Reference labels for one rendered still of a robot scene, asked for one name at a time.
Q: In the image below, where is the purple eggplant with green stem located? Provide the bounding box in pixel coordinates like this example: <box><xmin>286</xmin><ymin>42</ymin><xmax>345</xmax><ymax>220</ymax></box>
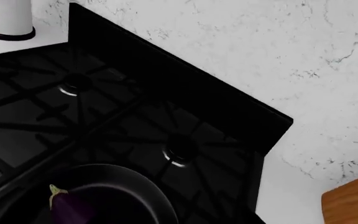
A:
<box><xmin>48</xmin><ymin>184</ymin><xmax>96</xmax><ymax>224</ymax></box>

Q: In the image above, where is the black round plate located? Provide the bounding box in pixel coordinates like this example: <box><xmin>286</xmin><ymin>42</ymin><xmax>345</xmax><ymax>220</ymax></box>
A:
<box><xmin>34</xmin><ymin>163</ymin><xmax>180</xmax><ymax>224</ymax></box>

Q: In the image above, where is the black gas stove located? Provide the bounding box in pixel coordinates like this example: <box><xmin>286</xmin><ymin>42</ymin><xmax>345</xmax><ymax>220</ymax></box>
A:
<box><xmin>0</xmin><ymin>2</ymin><xmax>294</xmax><ymax>224</ymax></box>

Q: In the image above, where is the black paper towel holder base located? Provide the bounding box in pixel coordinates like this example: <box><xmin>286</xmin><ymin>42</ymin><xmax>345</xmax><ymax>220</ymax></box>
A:
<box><xmin>0</xmin><ymin>25</ymin><xmax>37</xmax><ymax>42</ymax></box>

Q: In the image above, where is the wooden cutting board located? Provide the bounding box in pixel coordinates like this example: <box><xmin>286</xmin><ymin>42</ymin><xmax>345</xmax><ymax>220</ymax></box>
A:
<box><xmin>321</xmin><ymin>169</ymin><xmax>358</xmax><ymax>224</ymax></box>

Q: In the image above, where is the white paper towel roll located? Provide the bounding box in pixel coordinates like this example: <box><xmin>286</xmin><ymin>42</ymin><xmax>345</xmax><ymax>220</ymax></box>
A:
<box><xmin>0</xmin><ymin>0</ymin><xmax>34</xmax><ymax>34</ymax></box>

